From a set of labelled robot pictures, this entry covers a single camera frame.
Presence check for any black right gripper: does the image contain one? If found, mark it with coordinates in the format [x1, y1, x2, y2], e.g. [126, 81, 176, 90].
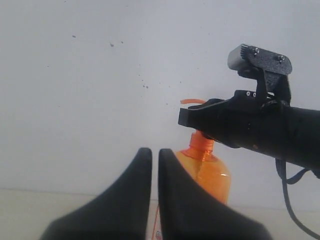
[177, 89, 296, 161]

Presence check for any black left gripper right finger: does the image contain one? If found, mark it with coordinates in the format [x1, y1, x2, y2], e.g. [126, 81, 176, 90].
[158, 149, 272, 240]

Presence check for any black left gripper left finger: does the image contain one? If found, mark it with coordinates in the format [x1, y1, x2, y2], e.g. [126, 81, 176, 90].
[40, 147, 153, 240]

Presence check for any orange dish soap pump bottle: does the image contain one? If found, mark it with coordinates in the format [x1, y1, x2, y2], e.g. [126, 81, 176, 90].
[149, 98, 232, 240]

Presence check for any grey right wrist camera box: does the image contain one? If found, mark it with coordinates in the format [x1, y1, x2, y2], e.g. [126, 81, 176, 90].
[227, 44, 293, 75]

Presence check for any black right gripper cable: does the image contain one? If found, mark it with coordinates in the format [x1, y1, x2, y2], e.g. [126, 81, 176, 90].
[274, 158, 320, 238]

